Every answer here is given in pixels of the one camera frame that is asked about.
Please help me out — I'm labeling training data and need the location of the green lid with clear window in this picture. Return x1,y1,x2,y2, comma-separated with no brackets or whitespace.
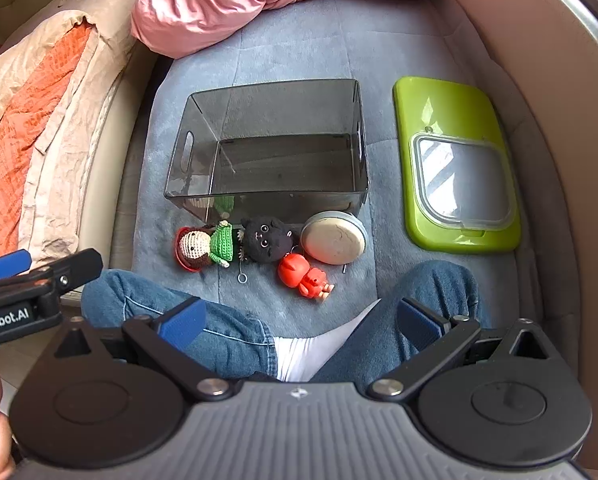
393,76,522,252

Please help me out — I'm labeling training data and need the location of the grey plush blanket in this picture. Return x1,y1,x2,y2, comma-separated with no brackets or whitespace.
110,0,580,361

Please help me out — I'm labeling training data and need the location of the white sock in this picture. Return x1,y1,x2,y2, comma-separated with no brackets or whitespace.
274,302,380,383

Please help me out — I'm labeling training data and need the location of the beige mattress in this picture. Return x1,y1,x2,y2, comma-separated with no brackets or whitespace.
76,42,162,266

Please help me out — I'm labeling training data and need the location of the crochet doll with green dress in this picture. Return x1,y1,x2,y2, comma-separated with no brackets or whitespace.
175,220,244,273

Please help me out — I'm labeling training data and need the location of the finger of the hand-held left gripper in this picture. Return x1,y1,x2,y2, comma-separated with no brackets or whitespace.
0,249,104,301
0,250,32,283

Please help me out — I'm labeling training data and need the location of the metal window frame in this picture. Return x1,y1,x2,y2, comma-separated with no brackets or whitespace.
519,0,598,78

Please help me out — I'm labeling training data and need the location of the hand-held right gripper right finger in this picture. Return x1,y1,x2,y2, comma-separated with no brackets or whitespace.
369,297,552,401

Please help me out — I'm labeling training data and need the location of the round grey zip pouch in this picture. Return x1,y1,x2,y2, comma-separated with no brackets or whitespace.
300,210,368,273

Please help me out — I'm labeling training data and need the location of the transparent grey storage box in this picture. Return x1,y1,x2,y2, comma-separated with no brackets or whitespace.
164,78,370,221

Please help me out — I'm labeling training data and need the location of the red toy figure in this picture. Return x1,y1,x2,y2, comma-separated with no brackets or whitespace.
277,252,336,303

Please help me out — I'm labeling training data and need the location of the person's right leg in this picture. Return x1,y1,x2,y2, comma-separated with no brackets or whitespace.
311,260,494,386

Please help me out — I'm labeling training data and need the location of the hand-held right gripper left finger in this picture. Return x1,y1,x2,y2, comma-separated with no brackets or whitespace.
54,297,232,401

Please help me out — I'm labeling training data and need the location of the pink quilt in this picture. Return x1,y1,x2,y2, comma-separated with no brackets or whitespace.
130,0,434,59

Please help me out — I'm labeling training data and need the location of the beige crumpled sheet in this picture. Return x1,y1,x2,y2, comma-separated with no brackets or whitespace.
0,0,154,271

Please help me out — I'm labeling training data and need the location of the black plush cat keychain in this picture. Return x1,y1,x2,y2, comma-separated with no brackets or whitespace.
235,216,300,285

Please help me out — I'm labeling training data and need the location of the orange knitted blanket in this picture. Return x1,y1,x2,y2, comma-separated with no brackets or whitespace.
0,22,94,263

